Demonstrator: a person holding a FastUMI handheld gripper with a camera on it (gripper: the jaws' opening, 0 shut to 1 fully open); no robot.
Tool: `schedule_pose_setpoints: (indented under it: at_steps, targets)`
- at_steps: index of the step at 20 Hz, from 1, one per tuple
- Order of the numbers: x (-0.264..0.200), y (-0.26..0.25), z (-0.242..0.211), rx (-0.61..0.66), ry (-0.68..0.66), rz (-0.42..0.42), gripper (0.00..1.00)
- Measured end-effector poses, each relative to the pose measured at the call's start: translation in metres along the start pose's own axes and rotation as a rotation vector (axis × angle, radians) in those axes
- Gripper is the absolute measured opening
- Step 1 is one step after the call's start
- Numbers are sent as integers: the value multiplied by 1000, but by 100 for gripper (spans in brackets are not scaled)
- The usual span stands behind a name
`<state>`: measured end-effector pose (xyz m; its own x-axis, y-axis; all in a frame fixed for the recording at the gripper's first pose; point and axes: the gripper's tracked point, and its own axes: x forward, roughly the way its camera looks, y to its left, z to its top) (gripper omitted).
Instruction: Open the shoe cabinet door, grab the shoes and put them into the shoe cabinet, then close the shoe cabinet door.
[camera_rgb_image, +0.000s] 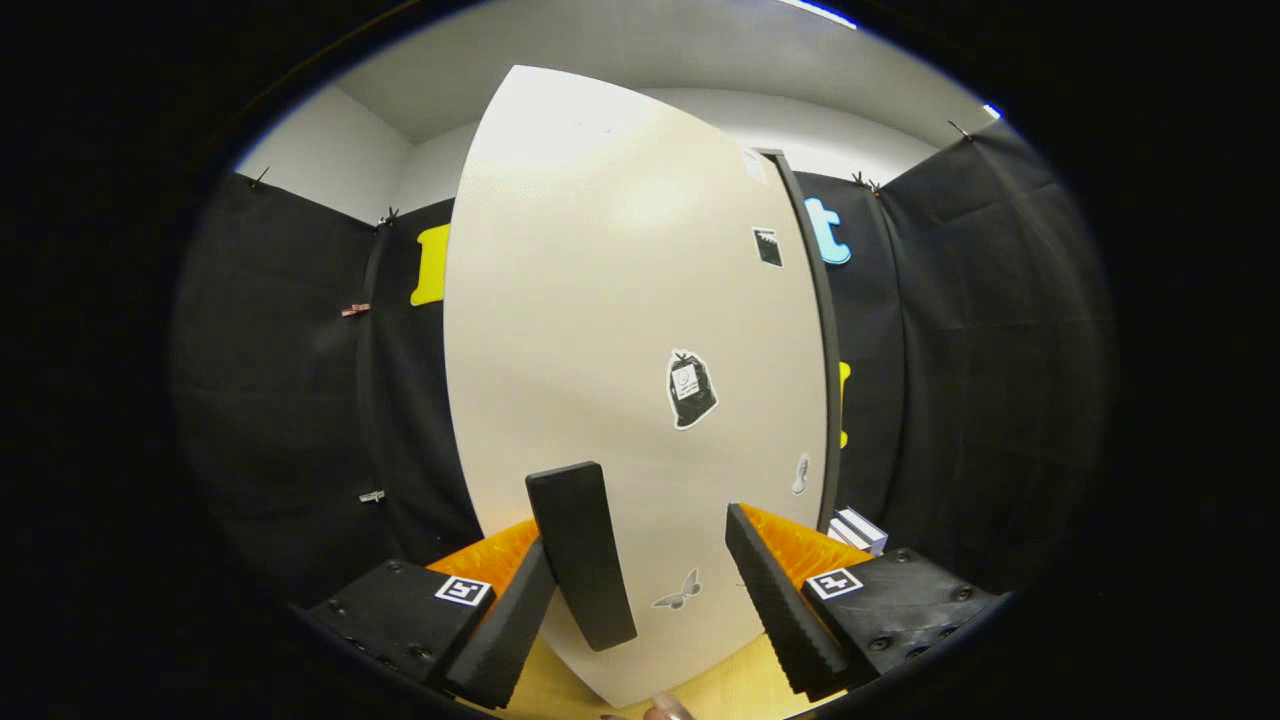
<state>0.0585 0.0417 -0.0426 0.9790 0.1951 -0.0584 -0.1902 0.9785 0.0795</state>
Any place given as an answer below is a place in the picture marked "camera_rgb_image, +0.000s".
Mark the grey shoe cabinet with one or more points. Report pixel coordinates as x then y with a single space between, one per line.
832 380

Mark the beige book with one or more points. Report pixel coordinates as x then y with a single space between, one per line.
845 535

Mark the beige shoe cabinet door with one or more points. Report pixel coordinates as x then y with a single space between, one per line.
580 300

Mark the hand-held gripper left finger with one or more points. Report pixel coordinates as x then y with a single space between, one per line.
510 640

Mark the long ceiling light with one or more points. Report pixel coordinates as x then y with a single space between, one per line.
820 12

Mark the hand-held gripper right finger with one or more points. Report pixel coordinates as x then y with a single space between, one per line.
780 610

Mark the copper clothes peg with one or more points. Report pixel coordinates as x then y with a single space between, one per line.
355 310

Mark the black backdrop cloth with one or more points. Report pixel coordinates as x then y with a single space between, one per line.
280 380

